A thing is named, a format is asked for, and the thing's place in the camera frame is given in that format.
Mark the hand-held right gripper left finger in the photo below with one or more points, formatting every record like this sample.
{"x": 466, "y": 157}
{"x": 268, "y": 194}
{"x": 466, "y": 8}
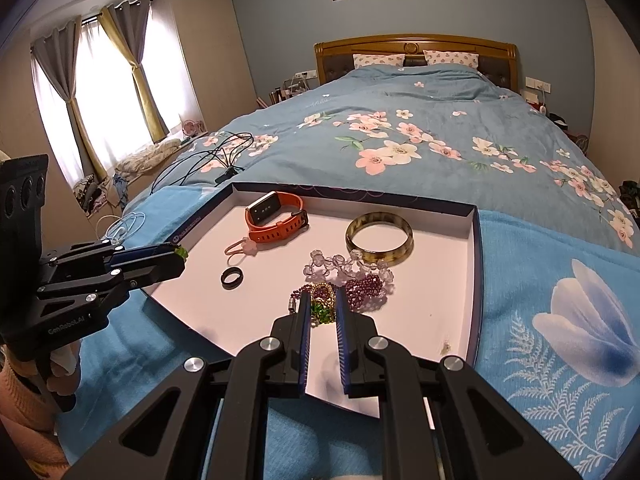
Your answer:
{"x": 303, "y": 345}

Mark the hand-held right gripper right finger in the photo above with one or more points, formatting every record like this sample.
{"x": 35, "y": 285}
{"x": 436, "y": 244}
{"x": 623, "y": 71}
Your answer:
{"x": 342, "y": 345}

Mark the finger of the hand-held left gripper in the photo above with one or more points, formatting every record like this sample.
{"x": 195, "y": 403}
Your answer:
{"x": 155, "y": 271}
{"x": 145, "y": 254}

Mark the shallow white tray box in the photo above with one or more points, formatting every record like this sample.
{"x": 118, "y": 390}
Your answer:
{"x": 425, "y": 320}

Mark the person's left forearm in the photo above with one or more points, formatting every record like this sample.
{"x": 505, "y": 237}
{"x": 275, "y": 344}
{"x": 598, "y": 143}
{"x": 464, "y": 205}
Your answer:
{"x": 25, "y": 425}

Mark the person's left hand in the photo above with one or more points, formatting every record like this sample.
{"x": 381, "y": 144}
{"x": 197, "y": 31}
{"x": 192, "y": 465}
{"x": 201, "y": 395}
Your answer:
{"x": 64, "y": 362}

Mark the white earphones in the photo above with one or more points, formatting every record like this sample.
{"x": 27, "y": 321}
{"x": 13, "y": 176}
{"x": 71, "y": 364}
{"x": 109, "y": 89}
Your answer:
{"x": 122, "y": 225}

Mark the pile of mixed clothes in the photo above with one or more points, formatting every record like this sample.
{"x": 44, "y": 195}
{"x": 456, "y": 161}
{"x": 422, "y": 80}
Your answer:
{"x": 100, "y": 191}

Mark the crumpled white blanket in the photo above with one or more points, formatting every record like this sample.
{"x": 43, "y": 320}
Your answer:
{"x": 150, "y": 156}

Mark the amber bangle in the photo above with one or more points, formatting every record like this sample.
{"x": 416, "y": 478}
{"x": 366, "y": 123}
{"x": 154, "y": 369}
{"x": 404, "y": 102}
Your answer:
{"x": 400, "y": 255}

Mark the orange smartwatch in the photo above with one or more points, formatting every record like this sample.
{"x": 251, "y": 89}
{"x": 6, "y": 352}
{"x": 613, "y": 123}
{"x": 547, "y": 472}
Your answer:
{"x": 275, "y": 220}

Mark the small pink fan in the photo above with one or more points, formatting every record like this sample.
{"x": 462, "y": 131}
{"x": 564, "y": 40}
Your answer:
{"x": 191, "y": 128}

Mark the grey and yellow curtain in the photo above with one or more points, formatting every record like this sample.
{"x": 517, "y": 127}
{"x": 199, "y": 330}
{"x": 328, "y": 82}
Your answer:
{"x": 55, "y": 75}
{"x": 135, "y": 50}

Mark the blue flower print blanket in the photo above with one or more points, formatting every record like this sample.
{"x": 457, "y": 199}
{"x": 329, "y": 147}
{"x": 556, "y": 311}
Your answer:
{"x": 550, "y": 310}

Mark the bedside clutter of books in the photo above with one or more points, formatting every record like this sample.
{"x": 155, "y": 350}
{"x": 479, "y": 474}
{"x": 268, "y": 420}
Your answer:
{"x": 285, "y": 94}

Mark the floral grey-blue duvet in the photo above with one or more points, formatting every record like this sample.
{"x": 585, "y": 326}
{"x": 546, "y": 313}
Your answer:
{"x": 425, "y": 125}

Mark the heart print pillow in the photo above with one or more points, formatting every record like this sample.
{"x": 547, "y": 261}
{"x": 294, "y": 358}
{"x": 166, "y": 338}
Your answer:
{"x": 379, "y": 60}
{"x": 451, "y": 57}

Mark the wooden bed headboard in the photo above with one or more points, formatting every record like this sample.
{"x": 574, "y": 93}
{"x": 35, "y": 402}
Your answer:
{"x": 415, "y": 42}

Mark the bedside table clutter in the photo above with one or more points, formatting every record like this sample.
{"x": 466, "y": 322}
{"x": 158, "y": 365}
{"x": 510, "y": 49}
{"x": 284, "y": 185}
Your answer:
{"x": 560, "y": 120}

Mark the pile of dark clothes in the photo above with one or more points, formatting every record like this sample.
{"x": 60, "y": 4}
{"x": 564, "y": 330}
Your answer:
{"x": 631, "y": 200}

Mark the white wall socket panel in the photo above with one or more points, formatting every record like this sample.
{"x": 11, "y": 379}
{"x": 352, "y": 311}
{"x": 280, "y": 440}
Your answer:
{"x": 539, "y": 85}
{"x": 305, "y": 75}

